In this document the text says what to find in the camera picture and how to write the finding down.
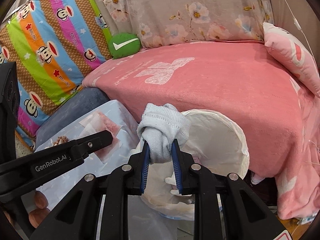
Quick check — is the pink white pillow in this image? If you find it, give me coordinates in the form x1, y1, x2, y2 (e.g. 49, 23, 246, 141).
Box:
263, 22, 319, 97

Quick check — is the grey floral sheet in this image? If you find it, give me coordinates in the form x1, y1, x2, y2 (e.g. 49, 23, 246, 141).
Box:
96, 0, 274, 48

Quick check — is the colourful monkey striped sheet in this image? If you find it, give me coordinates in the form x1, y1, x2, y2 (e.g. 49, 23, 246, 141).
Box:
1, 0, 111, 149

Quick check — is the pink white plastic wrapper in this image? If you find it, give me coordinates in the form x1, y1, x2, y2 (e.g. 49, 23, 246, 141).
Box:
79, 110, 123, 164

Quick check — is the beige curtain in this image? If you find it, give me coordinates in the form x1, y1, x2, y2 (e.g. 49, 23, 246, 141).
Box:
270, 0, 319, 64

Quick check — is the white cable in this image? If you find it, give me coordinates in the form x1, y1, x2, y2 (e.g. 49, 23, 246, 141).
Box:
271, 0, 315, 55

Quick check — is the dark blue velvet pillow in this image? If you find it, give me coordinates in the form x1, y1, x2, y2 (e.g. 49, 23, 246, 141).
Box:
36, 87, 110, 147

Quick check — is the person's left hand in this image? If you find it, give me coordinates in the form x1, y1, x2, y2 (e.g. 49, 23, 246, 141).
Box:
3, 190, 51, 229

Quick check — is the pink blanket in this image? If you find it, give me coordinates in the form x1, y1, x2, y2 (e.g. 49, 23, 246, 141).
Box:
82, 42, 319, 219

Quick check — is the green round plush cushion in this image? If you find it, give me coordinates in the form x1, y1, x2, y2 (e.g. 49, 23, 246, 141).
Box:
108, 33, 141, 59

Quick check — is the beige sock with brown trim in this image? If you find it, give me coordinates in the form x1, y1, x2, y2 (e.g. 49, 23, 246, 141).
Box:
53, 135, 69, 146

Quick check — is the light grey sock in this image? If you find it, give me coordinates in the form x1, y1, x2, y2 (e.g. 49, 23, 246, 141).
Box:
137, 103, 191, 164

